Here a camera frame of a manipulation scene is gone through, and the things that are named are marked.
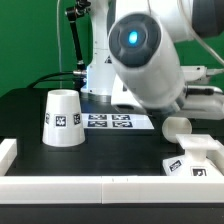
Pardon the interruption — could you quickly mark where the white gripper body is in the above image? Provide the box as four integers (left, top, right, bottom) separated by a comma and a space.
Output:
171, 66, 224, 120

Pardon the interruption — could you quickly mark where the white lamp bulb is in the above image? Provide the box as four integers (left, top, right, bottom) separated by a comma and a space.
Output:
162, 117, 192, 143

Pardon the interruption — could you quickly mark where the white lamp base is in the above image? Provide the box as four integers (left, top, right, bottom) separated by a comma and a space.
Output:
162, 134, 222, 177

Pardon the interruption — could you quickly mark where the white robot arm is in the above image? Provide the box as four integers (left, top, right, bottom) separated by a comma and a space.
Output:
86, 0, 224, 120

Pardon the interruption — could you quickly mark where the white lamp shade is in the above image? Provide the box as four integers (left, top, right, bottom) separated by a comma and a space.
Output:
42, 89, 85, 147

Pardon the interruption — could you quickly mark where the white marker sheet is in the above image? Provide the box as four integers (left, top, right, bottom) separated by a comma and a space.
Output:
82, 113, 154, 130

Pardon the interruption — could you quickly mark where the white front rail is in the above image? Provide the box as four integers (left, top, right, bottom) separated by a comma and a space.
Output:
0, 176, 224, 204

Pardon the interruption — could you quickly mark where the black cable conduit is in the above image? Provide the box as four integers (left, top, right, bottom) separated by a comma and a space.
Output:
27, 0, 92, 90

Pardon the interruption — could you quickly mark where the thin grey cable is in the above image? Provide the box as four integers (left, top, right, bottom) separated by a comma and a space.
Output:
56, 0, 64, 89

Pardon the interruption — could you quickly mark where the white left rail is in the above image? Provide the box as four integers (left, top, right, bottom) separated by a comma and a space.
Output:
0, 139, 17, 176

